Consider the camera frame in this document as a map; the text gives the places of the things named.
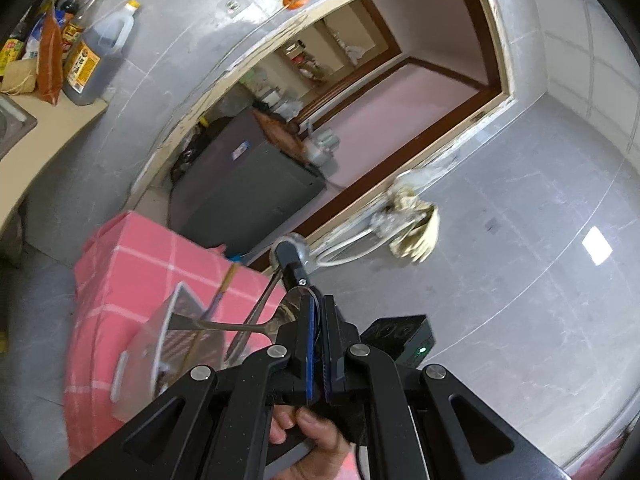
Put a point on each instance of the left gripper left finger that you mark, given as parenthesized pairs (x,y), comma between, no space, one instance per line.
(212,425)

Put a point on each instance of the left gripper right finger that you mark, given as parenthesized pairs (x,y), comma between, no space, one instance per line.
(417,424)

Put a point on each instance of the person's left hand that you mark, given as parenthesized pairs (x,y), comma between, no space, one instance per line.
(325,460)

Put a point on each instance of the white plastic utensil basket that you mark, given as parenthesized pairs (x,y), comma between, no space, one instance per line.
(157,356)

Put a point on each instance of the wooden chopstick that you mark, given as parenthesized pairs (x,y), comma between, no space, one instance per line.
(207,315)

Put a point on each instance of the pink checked tablecloth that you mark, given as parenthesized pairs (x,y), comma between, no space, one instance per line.
(127,270)

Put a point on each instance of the yellow rubber gloves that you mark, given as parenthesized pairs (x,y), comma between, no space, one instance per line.
(418,238)

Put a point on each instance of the grey cabinet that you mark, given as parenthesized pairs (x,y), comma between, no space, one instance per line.
(240,189)

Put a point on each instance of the white pot on cabinet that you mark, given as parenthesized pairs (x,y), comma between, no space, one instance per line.
(321,146)

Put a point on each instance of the stainless steel sink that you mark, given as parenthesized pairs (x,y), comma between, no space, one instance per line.
(15,123)

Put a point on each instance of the large vinegar jug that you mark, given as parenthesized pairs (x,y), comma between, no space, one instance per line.
(97,55)

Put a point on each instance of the yellow-cap oil bottle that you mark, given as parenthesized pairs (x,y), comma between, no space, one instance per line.
(76,25)

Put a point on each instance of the yellow-label sauce bottle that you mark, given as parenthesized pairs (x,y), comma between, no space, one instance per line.
(20,35)

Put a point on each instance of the black camera box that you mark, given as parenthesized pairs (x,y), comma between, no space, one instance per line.
(406,339)

